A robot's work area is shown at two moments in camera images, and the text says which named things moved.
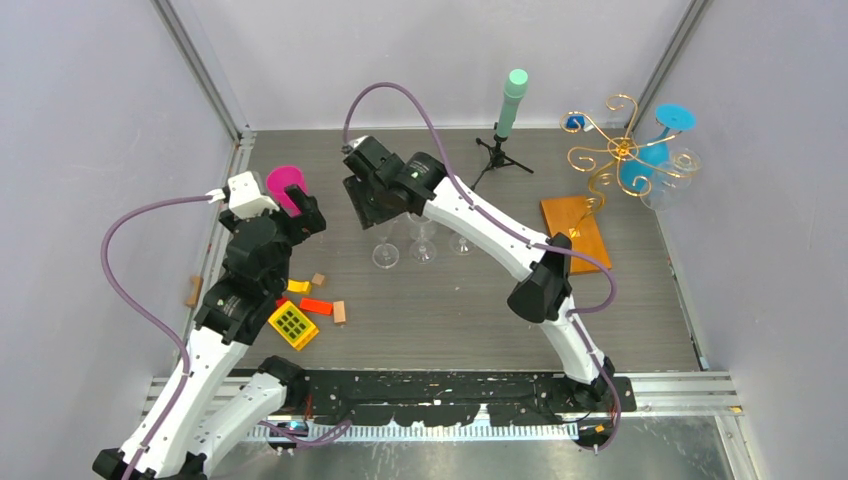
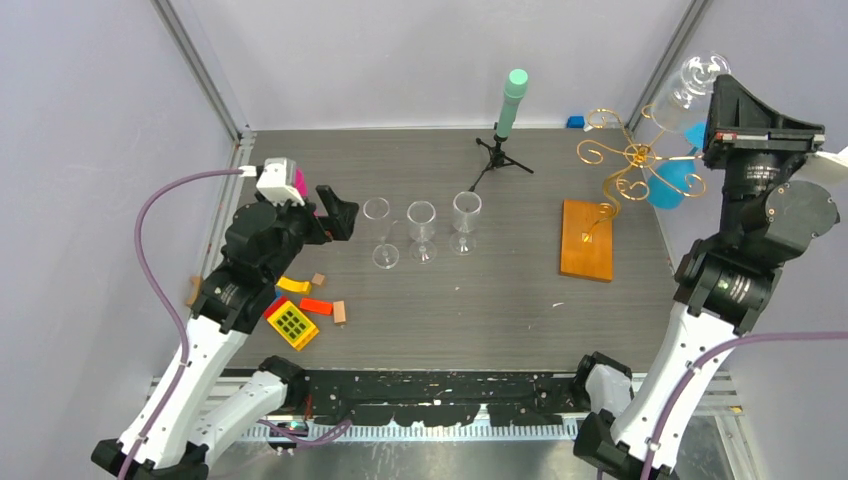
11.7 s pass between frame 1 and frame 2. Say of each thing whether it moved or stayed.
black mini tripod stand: stayed
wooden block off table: stayed
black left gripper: moved
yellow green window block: stayed
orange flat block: stayed
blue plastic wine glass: moved
